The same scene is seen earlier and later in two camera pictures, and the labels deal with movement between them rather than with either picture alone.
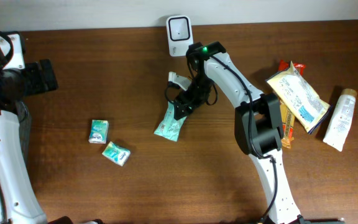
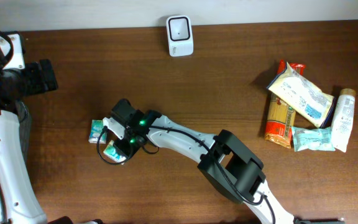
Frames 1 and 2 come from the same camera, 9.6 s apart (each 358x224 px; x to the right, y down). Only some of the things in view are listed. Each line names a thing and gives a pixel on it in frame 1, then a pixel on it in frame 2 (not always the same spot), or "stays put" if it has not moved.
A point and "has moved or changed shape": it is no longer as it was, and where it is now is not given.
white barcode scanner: x=179 y=34 stays put
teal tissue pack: x=99 y=131 stays put
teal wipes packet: x=168 y=127 has moved or changed shape
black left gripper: x=37 y=70 stays put
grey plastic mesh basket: x=25 y=129 stays put
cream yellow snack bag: x=309 y=106 has moved or changed shape
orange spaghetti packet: x=287 y=117 stays put
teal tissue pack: x=117 y=154 stays put
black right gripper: x=193 y=104 -> x=120 y=144
